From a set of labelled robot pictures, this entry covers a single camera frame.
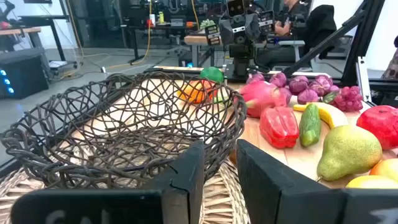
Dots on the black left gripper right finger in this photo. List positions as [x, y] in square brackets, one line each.
[280, 193]

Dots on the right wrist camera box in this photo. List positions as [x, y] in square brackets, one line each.
[237, 7]

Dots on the person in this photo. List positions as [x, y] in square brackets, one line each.
[289, 18]

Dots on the silver aluminium strut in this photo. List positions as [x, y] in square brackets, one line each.
[363, 81]

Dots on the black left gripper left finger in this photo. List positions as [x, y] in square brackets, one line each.
[174, 199]

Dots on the green pear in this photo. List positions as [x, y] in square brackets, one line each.
[348, 152]

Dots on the patterned pink fabric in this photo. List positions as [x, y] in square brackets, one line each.
[391, 62]

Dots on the green cucumber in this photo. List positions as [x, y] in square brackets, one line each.
[310, 126]

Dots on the yellow lemon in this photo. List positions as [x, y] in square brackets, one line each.
[373, 183]

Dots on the red apple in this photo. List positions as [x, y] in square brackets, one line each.
[381, 124]

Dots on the black computer case blue lights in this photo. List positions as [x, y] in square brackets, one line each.
[25, 74]

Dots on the purple grapes bunch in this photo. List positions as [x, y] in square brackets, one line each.
[348, 99]

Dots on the yellow banana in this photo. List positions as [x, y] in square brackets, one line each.
[334, 115]

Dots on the watermelon slice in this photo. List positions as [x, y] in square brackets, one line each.
[212, 74]

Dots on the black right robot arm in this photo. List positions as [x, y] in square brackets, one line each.
[242, 59]

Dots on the green grapes bunch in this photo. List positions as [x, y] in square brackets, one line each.
[207, 24]

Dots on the black desk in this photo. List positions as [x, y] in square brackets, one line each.
[161, 28]
[43, 20]

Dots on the red bell pepper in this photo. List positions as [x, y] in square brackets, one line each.
[278, 127]

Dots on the yellow orange mango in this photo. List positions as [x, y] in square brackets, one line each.
[388, 169]

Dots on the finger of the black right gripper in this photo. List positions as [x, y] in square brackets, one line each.
[267, 21]
[213, 35]

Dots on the woven wicker placemat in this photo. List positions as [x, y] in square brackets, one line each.
[217, 199]

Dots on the orange fruit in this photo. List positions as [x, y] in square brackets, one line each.
[194, 91]

